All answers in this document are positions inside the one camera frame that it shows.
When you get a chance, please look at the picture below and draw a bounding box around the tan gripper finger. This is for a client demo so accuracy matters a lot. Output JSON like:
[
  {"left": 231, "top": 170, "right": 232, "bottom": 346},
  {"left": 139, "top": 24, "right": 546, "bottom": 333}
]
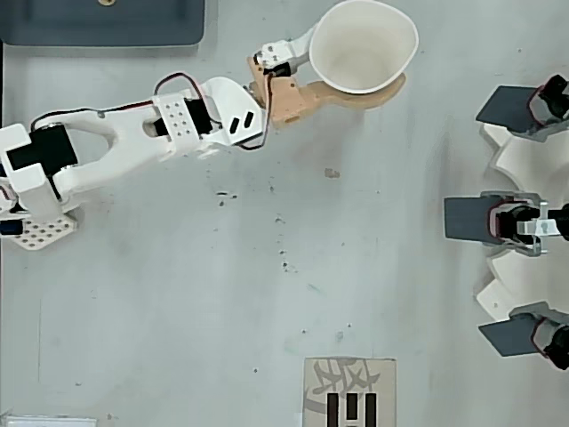
[{"left": 309, "top": 72, "right": 408, "bottom": 110}]

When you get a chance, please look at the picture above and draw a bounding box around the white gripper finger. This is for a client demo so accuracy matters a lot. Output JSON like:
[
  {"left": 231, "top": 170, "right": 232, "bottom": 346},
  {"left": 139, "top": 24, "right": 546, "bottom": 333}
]
[{"left": 252, "top": 26, "right": 316, "bottom": 71}]

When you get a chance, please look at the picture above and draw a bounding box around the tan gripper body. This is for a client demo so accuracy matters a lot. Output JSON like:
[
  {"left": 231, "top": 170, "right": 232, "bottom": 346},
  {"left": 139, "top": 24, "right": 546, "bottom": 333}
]
[{"left": 246, "top": 52, "right": 319, "bottom": 131}]

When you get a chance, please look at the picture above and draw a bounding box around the black paper cup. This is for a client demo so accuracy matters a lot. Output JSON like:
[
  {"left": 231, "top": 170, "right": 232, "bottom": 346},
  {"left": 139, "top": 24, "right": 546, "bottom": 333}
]
[{"left": 309, "top": 0, "right": 421, "bottom": 95}]

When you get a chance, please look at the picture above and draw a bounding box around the white round machine base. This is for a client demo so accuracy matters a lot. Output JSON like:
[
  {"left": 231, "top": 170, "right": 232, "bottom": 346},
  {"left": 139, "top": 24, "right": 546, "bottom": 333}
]
[{"left": 473, "top": 122, "right": 569, "bottom": 322}]

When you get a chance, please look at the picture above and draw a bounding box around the dark grey tray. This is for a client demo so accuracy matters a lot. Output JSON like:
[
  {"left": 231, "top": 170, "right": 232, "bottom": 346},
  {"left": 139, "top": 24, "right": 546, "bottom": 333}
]
[{"left": 0, "top": 0, "right": 206, "bottom": 47}]

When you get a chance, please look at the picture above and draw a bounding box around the printed cardboard card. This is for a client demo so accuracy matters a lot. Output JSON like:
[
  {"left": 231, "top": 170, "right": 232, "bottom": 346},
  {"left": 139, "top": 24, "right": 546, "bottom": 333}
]
[{"left": 303, "top": 357, "right": 398, "bottom": 427}]

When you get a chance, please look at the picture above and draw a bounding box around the white flat sheet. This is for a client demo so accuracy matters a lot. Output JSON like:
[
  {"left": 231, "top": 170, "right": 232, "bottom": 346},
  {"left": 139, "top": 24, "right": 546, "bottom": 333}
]
[{"left": 0, "top": 415, "right": 97, "bottom": 427}]

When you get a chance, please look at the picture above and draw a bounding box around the red black servo cable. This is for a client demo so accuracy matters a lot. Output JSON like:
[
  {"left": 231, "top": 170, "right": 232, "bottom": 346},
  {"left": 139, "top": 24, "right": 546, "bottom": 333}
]
[{"left": 28, "top": 72, "right": 214, "bottom": 130}]

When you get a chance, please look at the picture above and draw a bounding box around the upper grey camera mount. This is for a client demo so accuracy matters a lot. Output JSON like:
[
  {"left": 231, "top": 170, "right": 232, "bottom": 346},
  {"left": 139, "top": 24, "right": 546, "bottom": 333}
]
[{"left": 475, "top": 73, "right": 569, "bottom": 144}]

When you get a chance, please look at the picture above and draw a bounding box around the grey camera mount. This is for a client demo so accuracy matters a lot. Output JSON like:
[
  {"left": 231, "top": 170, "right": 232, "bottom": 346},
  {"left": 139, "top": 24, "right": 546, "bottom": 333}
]
[
  {"left": 475, "top": 73, "right": 569, "bottom": 144},
  {"left": 477, "top": 301, "right": 569, "bottom": 372},
  {"left": 443, "top": 190, "right": 569, "bottom": 257}
]

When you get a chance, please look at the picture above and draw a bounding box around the middle grey camera mount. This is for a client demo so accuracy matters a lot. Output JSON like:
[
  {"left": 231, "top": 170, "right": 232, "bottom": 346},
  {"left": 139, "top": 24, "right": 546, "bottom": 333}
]
[{"left": 443, "top": 190, "right": 569, "bottom": 257}]

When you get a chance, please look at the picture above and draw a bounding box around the lower grey camera mount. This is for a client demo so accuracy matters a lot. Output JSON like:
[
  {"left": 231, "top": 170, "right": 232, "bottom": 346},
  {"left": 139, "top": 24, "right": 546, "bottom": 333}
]
[{"left": 477, "top": 301, "right": 569, "bottom": 372}]

